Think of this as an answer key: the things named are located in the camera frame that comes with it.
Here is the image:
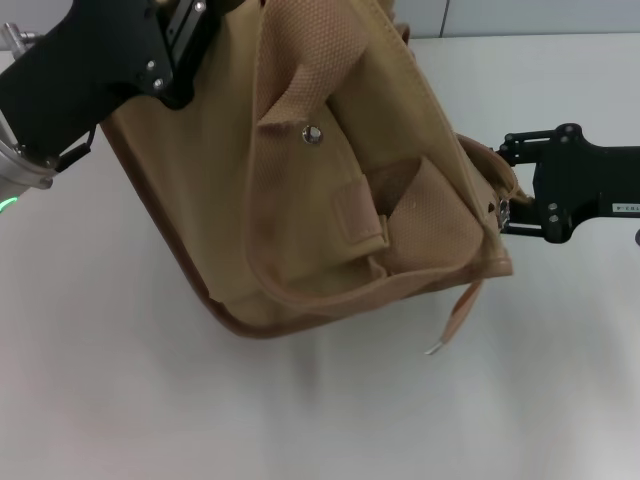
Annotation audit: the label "khaki canvas food bag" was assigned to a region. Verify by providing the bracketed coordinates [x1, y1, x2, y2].
[99, 0, 534, 357]

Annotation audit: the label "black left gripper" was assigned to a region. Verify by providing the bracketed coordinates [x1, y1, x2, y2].
[0, 0, 212, 168]

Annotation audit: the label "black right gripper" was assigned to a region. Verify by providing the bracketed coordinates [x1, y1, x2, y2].
[494, 123, 640, 246]

